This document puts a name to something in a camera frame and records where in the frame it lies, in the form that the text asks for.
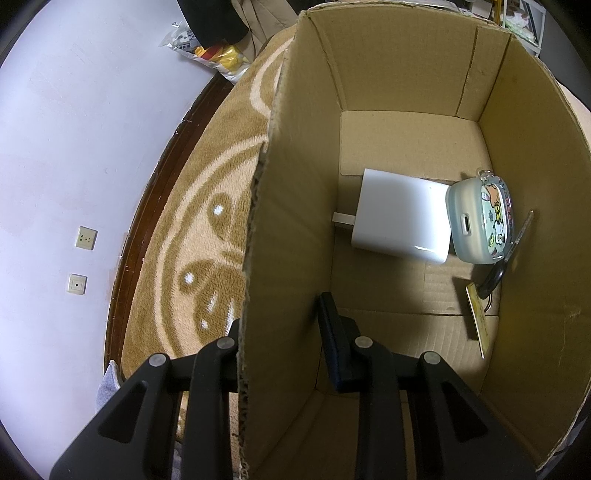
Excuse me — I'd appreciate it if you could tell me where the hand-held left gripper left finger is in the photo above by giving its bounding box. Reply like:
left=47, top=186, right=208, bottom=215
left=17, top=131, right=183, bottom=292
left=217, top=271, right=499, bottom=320
left=48, top=318, right=245, bottom=480

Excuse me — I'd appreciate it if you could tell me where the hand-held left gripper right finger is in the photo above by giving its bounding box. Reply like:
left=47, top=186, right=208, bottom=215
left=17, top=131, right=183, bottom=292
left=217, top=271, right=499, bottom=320
left=316, top=292, right=536, bottom=480

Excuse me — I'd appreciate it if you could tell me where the white wall charger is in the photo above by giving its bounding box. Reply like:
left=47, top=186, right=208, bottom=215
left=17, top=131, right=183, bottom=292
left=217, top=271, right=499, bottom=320
left=332, top=168, right=455, bottom=267

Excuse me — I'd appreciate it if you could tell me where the black key with yellow tag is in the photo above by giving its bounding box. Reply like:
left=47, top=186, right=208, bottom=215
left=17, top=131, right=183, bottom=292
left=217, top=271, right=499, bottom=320
left=464, top=210, right=534, bottom=358

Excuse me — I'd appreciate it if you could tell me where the cartoon printed earbud case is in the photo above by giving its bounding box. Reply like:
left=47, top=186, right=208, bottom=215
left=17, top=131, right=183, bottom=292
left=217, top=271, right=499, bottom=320
left=445, top=170, right=514, bottom=265

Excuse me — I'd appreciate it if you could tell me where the brown cardboard box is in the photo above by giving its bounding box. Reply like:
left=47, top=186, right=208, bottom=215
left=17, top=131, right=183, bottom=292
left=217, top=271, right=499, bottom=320
left=235, top=0, right=591, bottom=480

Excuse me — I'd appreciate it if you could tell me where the grey cloth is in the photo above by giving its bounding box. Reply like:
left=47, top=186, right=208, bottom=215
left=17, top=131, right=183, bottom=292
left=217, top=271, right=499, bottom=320
left=95, top=360, right=125, bottom=416

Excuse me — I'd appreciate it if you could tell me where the beige patterned round rug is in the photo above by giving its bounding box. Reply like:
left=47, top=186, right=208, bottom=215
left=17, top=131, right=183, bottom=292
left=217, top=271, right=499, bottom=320
left=117, top=34, right=296, bottom=444

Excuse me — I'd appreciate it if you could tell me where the plastic snack bag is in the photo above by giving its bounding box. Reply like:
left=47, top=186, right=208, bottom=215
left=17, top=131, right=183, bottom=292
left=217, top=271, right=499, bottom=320
left=159, top=25, right=252, bottom=84

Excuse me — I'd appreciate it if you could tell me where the beige hanging coat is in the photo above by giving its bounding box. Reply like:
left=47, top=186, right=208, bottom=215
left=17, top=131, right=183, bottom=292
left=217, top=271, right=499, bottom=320
left=231, top=0, right=301, bottom=38

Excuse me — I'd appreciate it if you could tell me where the dark hanging coat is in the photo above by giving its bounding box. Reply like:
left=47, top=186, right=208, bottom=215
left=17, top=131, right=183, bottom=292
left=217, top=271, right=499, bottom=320
left=178, top=0, right=252, bottom=47

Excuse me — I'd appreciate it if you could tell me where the white rolling cart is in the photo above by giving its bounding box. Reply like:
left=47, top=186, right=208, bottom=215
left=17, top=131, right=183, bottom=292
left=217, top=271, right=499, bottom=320
left=501, top=0, right=548, bottom=56

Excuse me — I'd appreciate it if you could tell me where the dark wooden bed frame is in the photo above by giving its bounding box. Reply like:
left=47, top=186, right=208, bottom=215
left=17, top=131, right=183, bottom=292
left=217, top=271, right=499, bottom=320
left=105, top=69, right=236, bottom=370

